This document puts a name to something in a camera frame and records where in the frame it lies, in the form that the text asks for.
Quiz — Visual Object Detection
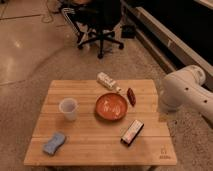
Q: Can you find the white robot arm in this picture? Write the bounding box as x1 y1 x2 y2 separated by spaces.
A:
158 65 213 124

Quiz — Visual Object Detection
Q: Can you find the wooden table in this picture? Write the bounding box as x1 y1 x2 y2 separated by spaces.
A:
24 80 177 166

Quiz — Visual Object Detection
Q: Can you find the blue sponge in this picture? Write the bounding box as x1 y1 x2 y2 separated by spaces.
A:
43 132 66 155

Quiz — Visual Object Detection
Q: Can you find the clear plastic measuring cup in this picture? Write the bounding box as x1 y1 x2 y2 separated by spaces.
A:
59 98 78 121

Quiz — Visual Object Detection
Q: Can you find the small black box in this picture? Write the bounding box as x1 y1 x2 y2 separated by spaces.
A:
121 25 136 38

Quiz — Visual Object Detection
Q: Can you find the orange ceramic bowl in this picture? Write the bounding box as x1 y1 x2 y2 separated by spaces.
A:
95 93 128 121

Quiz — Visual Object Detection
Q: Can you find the white glue bottle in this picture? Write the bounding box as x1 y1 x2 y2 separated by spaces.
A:
97 72 121 92

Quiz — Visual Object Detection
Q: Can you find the black office chair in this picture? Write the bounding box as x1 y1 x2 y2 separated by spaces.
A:
59 0 124 59

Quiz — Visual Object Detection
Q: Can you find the black white board eraser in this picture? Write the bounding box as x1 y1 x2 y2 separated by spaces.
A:
121 120 144 146

